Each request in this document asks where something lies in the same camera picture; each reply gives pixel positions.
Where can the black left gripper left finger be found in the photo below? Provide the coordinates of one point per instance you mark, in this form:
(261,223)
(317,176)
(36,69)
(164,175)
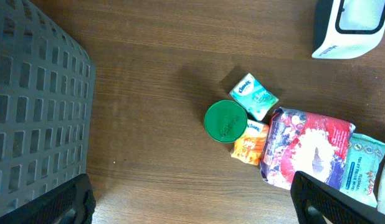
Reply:
(71,202)

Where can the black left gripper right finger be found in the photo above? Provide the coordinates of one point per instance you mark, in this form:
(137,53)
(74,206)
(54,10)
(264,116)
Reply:
(316,202)

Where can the mint green wipes pack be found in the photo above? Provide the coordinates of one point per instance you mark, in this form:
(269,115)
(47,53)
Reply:
(362,163)

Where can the red purple tissue pack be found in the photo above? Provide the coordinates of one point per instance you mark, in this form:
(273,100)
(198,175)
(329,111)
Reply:
(301,141)

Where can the orange Kleenex tissue pack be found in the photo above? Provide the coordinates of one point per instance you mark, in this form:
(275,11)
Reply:
(250,145)

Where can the teal Kleenex tissue pack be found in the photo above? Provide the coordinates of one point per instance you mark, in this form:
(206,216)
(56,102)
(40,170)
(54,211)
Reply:
(254,97)

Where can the green lid jar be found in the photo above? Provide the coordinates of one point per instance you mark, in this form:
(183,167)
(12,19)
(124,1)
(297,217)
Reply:
(225,121)

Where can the white barcode scanner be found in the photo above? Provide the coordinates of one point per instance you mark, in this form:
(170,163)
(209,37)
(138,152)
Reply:
(346,29)

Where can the grey plastic basket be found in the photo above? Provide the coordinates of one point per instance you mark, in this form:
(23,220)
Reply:
(46,92)

